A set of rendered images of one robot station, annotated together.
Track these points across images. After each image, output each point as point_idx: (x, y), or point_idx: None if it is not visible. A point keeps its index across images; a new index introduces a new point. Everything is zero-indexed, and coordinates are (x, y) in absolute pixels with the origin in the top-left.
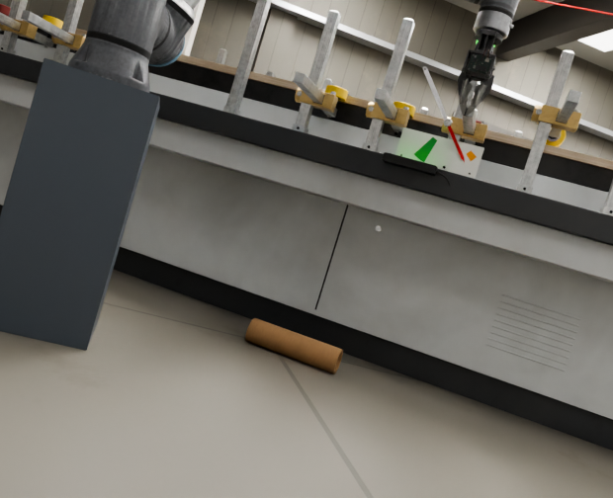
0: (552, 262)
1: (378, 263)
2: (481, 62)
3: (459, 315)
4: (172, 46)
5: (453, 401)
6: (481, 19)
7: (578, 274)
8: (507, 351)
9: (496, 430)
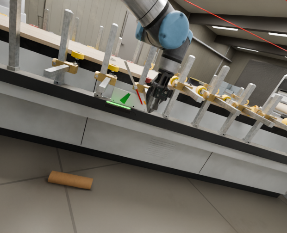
0: (172, 140)
1: (105, 128)
2: (161, 93)
3: (136, 145)
4: None
5: (134, 175)
6: (164, 64)
7: None
8: (152, 155)
9: (149, 193)
